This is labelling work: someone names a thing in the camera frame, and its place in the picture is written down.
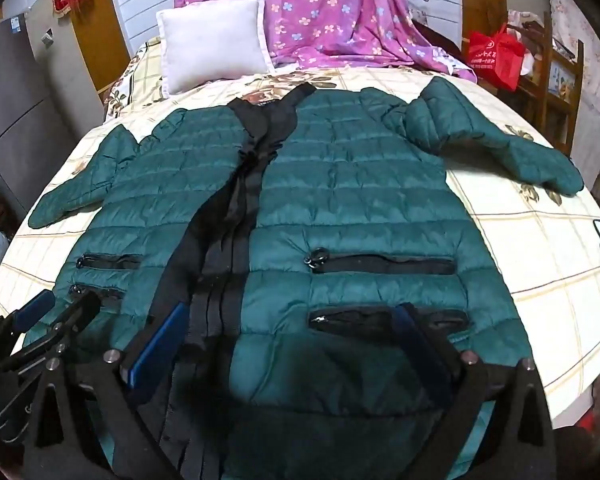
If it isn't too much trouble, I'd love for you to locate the grey cabinet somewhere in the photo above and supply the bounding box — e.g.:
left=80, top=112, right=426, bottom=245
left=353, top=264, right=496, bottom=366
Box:
left=0, top=0, right=103, bottom=221

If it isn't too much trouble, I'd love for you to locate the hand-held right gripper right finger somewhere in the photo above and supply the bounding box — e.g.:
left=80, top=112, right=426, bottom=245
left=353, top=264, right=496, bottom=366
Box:
left=394, top=303, right=557, bottom=480

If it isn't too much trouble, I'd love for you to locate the pale floral cloth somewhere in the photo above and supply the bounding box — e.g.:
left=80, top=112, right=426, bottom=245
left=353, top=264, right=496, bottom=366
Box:
left=547, top=0, right=600, bottom=126

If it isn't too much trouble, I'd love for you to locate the floral checked bedsheet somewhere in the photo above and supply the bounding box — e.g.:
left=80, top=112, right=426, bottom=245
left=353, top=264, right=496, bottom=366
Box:
left=0, top=35, right=600, bottom=431

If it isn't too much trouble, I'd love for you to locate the pink floral blanket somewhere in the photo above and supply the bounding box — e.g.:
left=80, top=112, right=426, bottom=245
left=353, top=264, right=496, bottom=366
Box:
left=172, top=0, right=478, bottom=83

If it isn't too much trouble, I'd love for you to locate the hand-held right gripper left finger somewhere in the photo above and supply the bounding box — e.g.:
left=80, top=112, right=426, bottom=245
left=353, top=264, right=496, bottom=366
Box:
left=25, top=301, right=191, bottom=480

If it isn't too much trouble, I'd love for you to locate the white pillow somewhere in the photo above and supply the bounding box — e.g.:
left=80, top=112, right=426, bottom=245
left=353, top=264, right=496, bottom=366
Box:
left=156, top=0, right=277, bottom=98

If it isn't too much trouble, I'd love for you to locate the green puffer jacket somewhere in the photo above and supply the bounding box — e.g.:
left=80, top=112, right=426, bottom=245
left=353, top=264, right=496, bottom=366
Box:
left=29, top=77, right=585, bottom=480

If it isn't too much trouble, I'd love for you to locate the red shopping bag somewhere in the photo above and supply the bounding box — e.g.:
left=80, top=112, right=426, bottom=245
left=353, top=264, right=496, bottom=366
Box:
left=462, top=22, right=527, bottom=93

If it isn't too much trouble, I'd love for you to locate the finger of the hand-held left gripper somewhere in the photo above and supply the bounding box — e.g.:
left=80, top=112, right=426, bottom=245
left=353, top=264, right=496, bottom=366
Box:
left=0, top=291, right=103, bottom=376
left=0, top=290, right=57, bottom=336

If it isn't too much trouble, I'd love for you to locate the wooden shelf rack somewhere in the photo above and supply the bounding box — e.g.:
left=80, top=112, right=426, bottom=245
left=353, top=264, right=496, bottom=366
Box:
left=500, top=10, right=586, bottom=158

